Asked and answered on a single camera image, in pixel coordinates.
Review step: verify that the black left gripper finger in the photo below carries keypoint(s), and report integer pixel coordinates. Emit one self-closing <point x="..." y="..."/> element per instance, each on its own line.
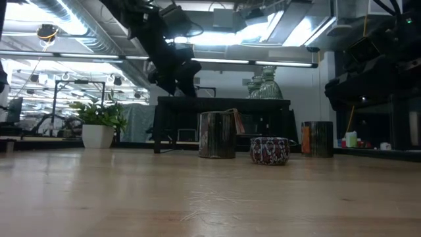
<point x="166" y="80"/>
<point x="189" y="79"/>

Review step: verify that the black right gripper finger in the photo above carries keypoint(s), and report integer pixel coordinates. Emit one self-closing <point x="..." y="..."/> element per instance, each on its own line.
<point x="355" y="93"/>
<point x="378" y="70"/>

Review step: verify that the ribbed glass candlestick holder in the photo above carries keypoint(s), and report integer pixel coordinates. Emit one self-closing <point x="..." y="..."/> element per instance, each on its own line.
<point x="256" y="82"/>
<point x="249" y="86"/>
<point x="270" y="85"/>

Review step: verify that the purple patterned candle tin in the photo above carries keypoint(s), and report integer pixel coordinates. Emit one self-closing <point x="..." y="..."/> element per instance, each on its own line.
<point x="269" y="151"/>

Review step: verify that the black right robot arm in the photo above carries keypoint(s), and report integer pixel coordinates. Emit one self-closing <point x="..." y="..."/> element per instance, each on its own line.
<point x="404" y="33"/>

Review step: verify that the long ceiling light bar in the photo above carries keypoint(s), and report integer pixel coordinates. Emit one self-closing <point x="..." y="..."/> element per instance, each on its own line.
<point x="223" y="61"/>

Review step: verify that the black perforated metal shelf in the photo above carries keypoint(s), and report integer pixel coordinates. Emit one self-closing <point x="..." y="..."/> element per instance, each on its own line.
<point x="223" y="103"/>

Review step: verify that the white plastic bottle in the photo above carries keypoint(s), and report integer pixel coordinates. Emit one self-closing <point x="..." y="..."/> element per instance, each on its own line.
<point x="351" y="140"/>

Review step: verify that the grey-blue tarp cover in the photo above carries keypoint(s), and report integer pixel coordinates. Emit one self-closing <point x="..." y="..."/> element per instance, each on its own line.
<point x="138" y="125"/>

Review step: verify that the white cup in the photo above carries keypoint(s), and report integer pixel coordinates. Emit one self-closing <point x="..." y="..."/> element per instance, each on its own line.
<point x="385" y="146"/>

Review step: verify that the green plant in white pot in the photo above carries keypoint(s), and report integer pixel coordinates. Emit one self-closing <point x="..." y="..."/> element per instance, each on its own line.
<point x="97" y="136"/>

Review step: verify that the dark computer monitor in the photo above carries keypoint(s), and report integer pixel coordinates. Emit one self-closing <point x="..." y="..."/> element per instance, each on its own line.
<point x="14" y="110"/>

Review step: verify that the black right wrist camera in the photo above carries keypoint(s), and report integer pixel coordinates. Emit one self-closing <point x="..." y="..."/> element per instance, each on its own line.
<point x="365" y="49"/>

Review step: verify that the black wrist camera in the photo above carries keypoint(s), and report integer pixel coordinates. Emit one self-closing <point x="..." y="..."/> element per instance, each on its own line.
<point x="365" y="49"/>
<point x="176" y="19"/>

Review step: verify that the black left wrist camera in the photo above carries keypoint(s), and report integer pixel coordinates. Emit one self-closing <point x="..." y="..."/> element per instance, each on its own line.
<point x="176" y="19"/>

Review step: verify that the silver ventilation duct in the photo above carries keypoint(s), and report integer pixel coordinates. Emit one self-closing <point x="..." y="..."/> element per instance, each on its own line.
<point x="98" y="42"/>

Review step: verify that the black metal stand frame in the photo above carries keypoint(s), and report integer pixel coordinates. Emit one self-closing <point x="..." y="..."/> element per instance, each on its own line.
<point x="80" y="81"/>

